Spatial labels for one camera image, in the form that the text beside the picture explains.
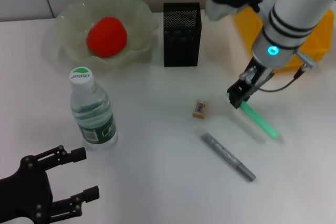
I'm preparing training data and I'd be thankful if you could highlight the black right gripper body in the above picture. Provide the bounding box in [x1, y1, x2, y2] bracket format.
[238, 57, 275, 90]

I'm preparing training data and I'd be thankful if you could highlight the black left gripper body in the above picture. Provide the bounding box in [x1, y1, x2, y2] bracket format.
[0, 155, 54, 224]

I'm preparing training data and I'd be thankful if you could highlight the green pen with white clip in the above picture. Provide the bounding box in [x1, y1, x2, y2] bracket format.
[226, 91, 280, 138]

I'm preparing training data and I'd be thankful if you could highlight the clear water bottle green label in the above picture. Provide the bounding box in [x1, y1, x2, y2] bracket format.
[69, 66, 118, 151]

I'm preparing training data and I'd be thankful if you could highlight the red tomato toy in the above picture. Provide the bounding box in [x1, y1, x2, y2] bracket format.
[86, 16, 128, 57]

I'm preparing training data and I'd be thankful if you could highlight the beige eraser with barcode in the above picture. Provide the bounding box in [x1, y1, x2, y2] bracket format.
[192, 100, 209, 119]

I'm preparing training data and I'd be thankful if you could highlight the grey glitter marker pen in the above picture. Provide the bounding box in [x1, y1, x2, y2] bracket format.
[195, 129, 257, 182]

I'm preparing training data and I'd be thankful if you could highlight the black mesh pen holder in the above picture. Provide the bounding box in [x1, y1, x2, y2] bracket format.
[163, 2, 202, 67]

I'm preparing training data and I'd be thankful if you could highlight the translucent green fruit plate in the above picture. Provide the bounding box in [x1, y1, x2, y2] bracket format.
[54, 0, 160, 67]

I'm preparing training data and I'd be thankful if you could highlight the yellow plastic bin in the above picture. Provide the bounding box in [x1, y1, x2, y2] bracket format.
[233, 8, 335, 74]

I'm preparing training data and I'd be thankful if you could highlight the right arm wrist cable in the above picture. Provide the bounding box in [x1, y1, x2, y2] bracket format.
[258, 50, 316, 93]

